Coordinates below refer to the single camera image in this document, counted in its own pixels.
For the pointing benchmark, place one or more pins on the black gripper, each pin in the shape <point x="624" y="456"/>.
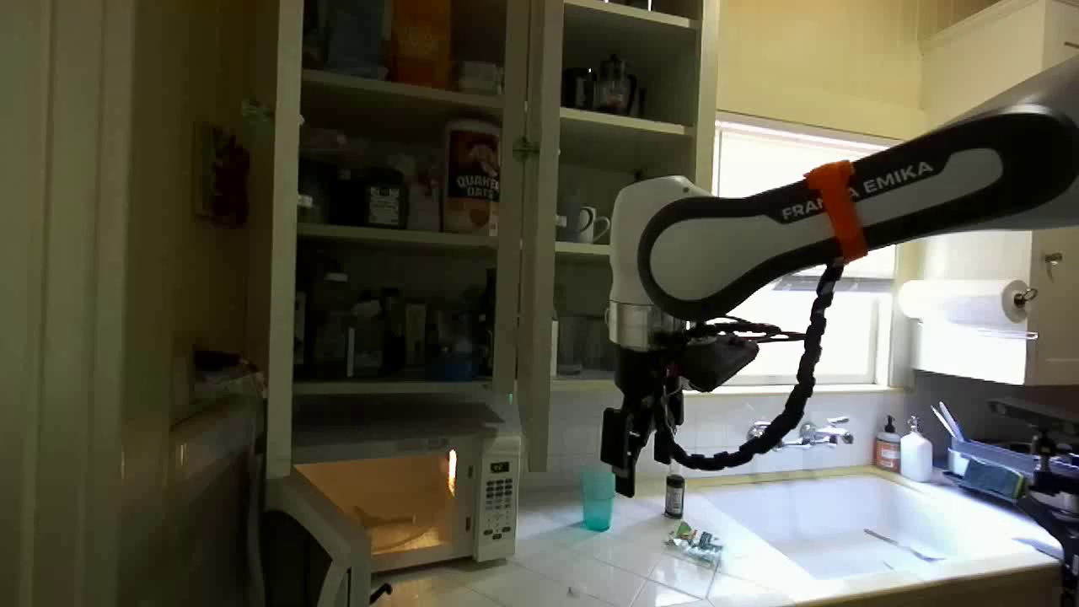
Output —
<point x="650" y="407"/>

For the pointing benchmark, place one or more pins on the cream cabinet door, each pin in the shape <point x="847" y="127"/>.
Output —
<point x="275" y="214"/>
<point x="539" y="223"/>

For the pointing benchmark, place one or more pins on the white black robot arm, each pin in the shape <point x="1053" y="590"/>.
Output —
<point x="683" y="259"/>

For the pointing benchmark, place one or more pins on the microwave door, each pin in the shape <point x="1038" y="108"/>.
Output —
<point x="315" y="553"/>

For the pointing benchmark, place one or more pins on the teal plastic cup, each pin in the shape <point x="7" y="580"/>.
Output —
<point x="600" y="497"/>

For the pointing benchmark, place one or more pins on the dark sauce bottle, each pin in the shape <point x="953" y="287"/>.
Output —
<point x="672" y="497"/>

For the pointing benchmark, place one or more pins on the crumpled clear plastic wrapper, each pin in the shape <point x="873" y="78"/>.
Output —
<point x="697" y="543"/>

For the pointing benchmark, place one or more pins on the white microwave oven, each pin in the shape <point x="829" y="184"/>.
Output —
<point x="423" y="499"/>

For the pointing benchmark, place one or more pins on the chrome sink faucet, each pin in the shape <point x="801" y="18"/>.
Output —
<point x="811" y="434"/>

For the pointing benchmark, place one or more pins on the white mug on shelf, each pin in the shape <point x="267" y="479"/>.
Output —
<point x="582" y="223"/>

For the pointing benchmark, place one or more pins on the white kitchen sink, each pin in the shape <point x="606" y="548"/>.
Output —
<point x="856" y="533"/>

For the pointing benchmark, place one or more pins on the red-brown dish soap bottle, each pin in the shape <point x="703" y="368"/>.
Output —
<point x="888" y="445"/>

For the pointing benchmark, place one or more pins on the white soap bottle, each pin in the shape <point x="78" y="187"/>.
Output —
<point x="917" y="454"/>

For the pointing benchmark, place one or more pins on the oatmeal canister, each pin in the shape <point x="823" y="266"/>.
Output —
<point x="471" y="177"/>

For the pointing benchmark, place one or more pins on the paper towel roll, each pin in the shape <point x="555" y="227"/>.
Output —
<point x="969" y="302"/>

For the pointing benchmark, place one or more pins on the dish rack with utensils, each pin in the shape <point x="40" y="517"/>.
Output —
<point x="1040" y="479"/>

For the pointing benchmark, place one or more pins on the orange box top shelf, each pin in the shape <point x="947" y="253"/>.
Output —
<point x="423" y="42"/>

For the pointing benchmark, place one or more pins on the cream wall cabinet with shelves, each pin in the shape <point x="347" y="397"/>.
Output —
<point x="431" y="163"/>

